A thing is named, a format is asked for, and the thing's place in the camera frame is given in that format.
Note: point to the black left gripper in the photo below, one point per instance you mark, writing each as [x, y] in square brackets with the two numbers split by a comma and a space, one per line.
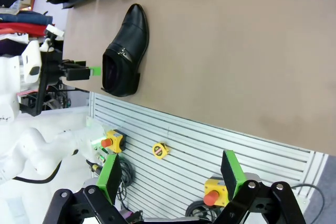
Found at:
[53, 66]

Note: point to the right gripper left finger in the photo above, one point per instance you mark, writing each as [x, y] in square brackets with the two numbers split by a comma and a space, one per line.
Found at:
[106, 179]

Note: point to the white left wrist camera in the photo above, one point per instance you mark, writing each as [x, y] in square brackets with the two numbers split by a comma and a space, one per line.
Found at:
[31, 58]

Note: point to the red folded cloth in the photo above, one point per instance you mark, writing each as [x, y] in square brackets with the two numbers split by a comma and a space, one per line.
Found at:
[21, 28]

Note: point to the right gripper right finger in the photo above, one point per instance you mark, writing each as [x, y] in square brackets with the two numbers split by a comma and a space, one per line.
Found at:
[235, 174]

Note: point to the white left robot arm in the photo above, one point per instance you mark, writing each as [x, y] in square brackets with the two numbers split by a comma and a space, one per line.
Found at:
[15, 134]

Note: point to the navy folded cloth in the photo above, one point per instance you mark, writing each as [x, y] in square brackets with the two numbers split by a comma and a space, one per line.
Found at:
[23, 18]

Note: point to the yellow tape measure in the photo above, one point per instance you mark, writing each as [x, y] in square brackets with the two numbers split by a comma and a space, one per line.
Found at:
[160, 151]

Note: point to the yellow emergency stop button box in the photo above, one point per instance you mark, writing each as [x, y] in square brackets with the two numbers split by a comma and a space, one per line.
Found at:
[214, 186]
[116, 136]

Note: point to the purple folded cloth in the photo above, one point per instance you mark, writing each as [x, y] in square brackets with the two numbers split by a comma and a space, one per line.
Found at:
[13, 48]

